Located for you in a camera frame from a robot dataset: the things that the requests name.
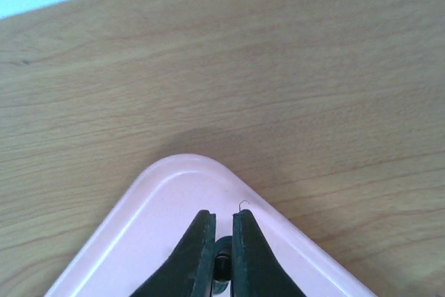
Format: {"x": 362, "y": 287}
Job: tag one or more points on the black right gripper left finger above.
{"x": 188, "y": 271}

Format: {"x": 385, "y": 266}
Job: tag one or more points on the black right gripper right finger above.
{"x": 255, "y": 269}

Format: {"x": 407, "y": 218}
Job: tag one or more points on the black pawn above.
{"x": 222, "y": 268}

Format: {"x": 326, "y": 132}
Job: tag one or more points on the pink plastic tray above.
{"x": 147, "y": 223}

